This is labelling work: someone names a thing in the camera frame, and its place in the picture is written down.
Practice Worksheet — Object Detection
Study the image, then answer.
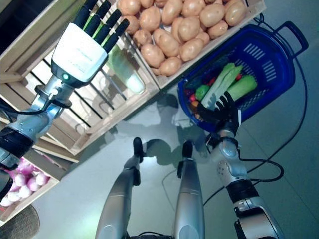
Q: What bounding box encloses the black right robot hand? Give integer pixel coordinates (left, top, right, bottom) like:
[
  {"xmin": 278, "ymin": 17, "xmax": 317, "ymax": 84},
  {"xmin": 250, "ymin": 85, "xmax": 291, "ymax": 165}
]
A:
[{"xmin": 196, "ymin": 90, "xmax": 242, "ymax": 137}]

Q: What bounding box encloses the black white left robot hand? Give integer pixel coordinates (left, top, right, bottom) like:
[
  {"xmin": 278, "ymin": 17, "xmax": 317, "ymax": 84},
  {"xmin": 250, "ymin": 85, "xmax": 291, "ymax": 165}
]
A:
[{"xmin": 51, "ymin": 0, "xmax": 130, "ymax": 88}]

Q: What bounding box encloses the green white napa cabbage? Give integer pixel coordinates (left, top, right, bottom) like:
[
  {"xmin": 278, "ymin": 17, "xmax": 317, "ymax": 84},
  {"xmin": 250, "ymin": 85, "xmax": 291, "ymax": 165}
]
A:
[
  {"xmin": 200, "ymin": 62, "xmax": 244, "ymax": 107},
  {"xmin": 82, "ymin": 4, "xmax": 145, "ymax": 94},
  {"xmin": 225, "ymin": 74, "xmax": 258, "ymax": 100}
]

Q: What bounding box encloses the blue plastic shopping basket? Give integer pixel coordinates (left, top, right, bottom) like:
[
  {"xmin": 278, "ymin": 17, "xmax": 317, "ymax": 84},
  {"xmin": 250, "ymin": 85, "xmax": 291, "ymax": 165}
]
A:
[{"xmin": 177, "ymin": 21, "xmax": 309, "ymax": 133}]

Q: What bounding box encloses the round woven wicker basket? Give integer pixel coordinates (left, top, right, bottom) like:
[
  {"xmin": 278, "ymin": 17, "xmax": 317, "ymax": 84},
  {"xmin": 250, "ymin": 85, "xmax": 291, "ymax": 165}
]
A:
[{"xmin": 0, "ymin": 205, "xmax": 40, "ymax": 239}]

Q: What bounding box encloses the bright green round pepper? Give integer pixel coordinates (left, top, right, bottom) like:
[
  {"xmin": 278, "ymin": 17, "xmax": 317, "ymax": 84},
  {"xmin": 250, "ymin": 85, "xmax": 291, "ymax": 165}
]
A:
[{"xmin": 195, "ymin": 84, "xmax": 210, "ymax": 100}]

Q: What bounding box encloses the wooden dark display stand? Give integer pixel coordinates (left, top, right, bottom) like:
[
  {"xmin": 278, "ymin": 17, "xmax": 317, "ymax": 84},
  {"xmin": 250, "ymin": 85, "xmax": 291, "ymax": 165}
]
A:
[{"xmin": 0, "ymin": 0, "xmax": 83, "ymax": 165}]

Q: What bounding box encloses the tan potato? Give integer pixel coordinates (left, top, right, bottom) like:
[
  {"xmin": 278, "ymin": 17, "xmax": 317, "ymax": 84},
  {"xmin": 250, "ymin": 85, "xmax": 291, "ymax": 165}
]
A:
[
  {"xmin": 159, "ymin": 56, "xmax": 183, "ymax": 77},
  {"xmin": 224, "ymin": 1, "xmax": 248, "ymax": 27},
  {"xmin": 207, "ymin": 20, "xmax": 229, "ymax": 40},
  {"xmin": 179, "ymin": 38, "xmax": 205, "ymax": 62},
  {"xmin": 140, "ymin": 44, "xmax": 166, "ymax": 68}
]

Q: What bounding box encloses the wooden cabbage crate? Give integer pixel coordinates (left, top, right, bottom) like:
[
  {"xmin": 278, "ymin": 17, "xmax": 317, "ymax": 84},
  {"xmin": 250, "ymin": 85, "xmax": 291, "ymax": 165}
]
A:
[{"xmin": 0, "ymin": 0, "xmax": 161, "ymax": 156}]

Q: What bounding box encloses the wooden potato crate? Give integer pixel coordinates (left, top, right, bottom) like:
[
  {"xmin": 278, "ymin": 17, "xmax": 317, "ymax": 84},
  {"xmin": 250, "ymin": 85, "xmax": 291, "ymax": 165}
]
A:
[{"xmin": 109, "ymin": 0, "xmax": 266, "ymax": 89}]

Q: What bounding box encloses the purple white onion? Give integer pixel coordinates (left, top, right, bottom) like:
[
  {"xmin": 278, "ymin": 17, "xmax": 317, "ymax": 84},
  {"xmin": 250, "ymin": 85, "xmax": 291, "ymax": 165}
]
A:
[
  {"xmin": 18, "ymin": 186, "xmax": 33, "ymax": 199},
  {"xmin": 34, "ymin": 172, "xmax": 50, "ymax": 185},
  {"xmin": 13, "ymin": 173, "xmax": 28, "ymax": 187}
]

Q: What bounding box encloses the wooden onion crate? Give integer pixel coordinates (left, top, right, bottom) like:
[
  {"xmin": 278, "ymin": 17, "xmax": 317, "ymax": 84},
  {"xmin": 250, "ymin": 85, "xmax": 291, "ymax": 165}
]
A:
[{"xmin": 0, "ymin": 145, "xmax": 79, "ymax": 222}]

